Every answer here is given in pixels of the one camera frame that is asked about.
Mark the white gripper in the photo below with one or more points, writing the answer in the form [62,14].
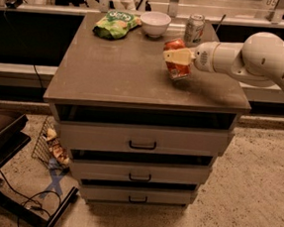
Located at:
[204,56]

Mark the orange red soda can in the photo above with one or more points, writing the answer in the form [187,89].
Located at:
[175,70]

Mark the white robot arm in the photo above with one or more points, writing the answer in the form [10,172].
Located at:
[258,61]

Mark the green white soda can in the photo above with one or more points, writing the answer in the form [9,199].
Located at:
[194,30]

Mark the white ceramic bowl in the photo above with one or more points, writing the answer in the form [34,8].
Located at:
[155,23]

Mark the green chip bag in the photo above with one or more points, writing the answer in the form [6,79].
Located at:
[115,25]

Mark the grey drawer cabinet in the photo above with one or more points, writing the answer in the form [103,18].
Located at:
[105,94]

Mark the brown snack bag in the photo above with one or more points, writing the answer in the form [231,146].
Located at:
[56,148]

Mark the blue tape cross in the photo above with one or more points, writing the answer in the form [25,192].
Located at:
[57,173]

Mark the black metal stand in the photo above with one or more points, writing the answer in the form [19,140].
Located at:
[12,141]

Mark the top drawer black handle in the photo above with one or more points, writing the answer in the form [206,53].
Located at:
[135,146]

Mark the drawer black handle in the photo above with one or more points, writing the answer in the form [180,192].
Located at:
[135,146]
[138,178]
[137,200]

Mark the middle drawer black handle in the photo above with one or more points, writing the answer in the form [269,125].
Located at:
[138,178]

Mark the bottom drawer black handle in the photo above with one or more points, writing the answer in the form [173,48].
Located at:
[137,200]

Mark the wire mesh basket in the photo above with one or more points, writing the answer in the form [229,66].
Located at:
[41,152]

